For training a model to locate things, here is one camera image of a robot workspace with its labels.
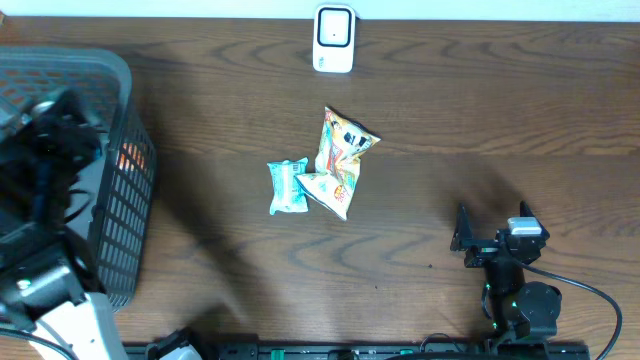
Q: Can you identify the orange white Kleenex tissue pack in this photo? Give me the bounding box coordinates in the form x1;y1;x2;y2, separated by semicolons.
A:
117;143;145;173

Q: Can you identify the teal wet wipes pack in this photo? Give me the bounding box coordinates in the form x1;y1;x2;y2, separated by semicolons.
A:
267;157;308;215

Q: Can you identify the white barcode scanner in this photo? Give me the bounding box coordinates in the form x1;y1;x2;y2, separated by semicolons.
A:
312;4;356;74

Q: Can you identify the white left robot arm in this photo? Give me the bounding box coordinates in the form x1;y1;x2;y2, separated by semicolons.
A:
1;88;128;359

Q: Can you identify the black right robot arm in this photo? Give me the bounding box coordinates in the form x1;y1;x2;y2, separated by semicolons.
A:
450;201;562;341

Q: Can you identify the grey plastic mesh basket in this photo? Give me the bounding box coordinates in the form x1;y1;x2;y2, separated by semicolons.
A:
1;46;157;310

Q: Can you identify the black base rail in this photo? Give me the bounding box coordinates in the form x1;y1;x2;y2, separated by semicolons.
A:
124;328;590;360

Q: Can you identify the orange yellow snack bag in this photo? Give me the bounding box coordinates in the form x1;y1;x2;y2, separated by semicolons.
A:
295;107;380;221

